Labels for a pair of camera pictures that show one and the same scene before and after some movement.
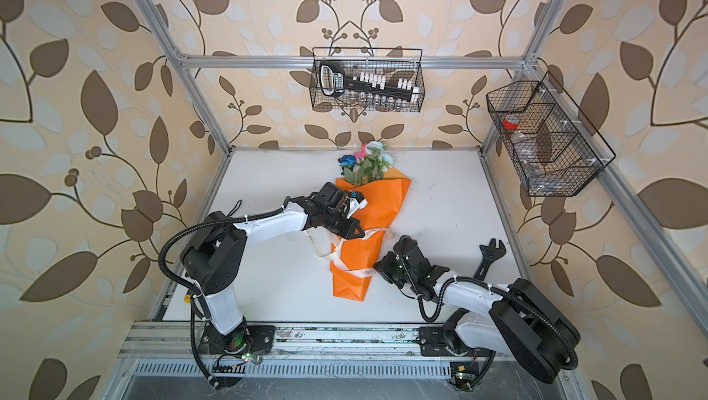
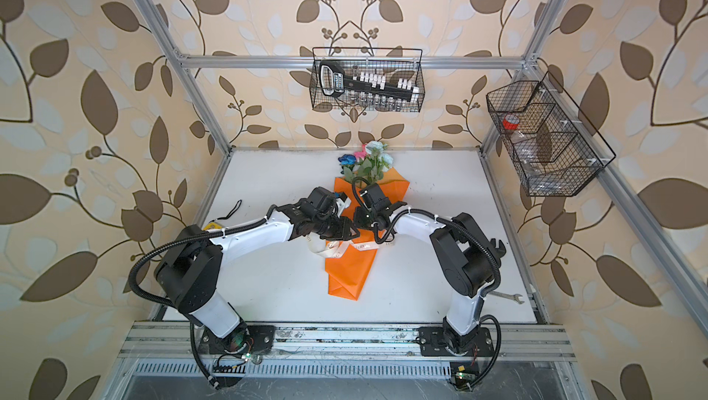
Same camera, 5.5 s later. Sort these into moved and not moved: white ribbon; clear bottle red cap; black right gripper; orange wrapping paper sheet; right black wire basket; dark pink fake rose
Moved: black right gripper; white ribbon
Not moved: clear bottle red cap; orange wrapping paper sheet; dark pink fake rose; right black wire basket
